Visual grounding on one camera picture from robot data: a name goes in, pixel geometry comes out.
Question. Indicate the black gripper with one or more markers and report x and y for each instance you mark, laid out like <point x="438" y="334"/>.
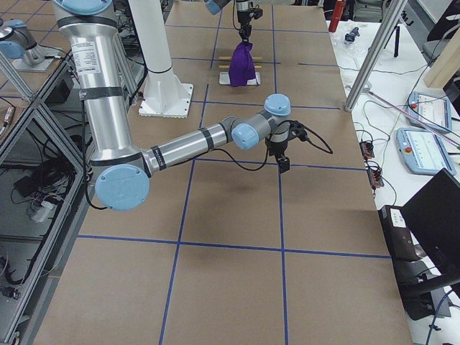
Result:
<point x="243" y="19"/>
<point x="277" y="148"/>

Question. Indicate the purple towel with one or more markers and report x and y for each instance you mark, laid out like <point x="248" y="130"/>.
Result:
<point x="242" y="67"/>

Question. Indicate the wooden rack rod right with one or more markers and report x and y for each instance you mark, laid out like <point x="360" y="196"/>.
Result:
<point x="228" y="66"/>

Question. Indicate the red cylinder bottle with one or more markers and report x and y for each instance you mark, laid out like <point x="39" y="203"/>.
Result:
<point x="336" y="15"/>

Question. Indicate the aluminium frame post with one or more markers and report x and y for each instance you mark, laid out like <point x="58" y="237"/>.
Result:
<point x="382" y="35"/>

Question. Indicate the wooden rack rod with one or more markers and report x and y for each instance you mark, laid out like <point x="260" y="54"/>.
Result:
<point x="228" y="66"/>
<point x="257" y="58"/>

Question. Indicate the wooden rack rod left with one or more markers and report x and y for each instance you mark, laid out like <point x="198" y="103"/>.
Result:
<point x="257" y="58"/>

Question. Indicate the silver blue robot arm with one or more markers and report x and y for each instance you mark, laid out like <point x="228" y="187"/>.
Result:
<point x="215" y="6"/>
<point x="122" y="169"/>

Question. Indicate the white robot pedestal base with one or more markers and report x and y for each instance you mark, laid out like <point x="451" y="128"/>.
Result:
<point x="164" y="95"/>

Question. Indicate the blue teach pendant lower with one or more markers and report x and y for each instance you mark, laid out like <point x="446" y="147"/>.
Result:
<point x="423" y="152"/>

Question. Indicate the blue teach pendant upper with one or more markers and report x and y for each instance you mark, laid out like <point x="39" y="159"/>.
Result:
<point x="434" y="111"/>

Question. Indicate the white towel rack base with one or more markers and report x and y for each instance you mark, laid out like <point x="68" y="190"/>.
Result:
<point x="225" y="80"/>

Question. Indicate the black laptop computer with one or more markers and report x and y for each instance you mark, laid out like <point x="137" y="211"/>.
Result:
<point x="432" y="215"/>

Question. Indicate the blue teach pendant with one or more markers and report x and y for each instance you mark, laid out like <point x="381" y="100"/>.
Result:
<point x="423" y="152"/>
<point x="434" y="111"/>

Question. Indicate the folded dark blue umbrella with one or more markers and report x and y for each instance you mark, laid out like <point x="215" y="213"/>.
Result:
<point x="352" y="35"/>

